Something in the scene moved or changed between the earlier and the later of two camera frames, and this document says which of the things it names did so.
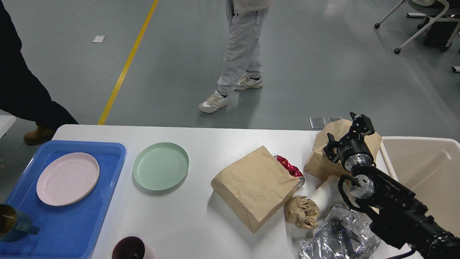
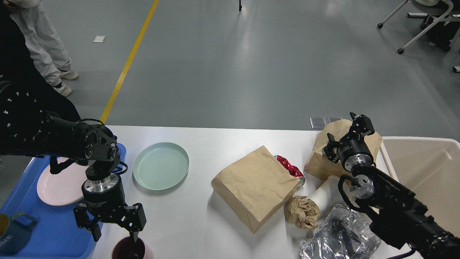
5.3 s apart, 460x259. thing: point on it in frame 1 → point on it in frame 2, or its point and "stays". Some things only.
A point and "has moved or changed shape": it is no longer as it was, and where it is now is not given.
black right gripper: x=354 y=152 stays
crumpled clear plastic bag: x=343 y=234 stays
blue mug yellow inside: x=14 y=225 has moved or changed shape
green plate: x=160 y=166 stays
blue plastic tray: x=69 y=231 stays
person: x=242 y=69 → x=47 y=51
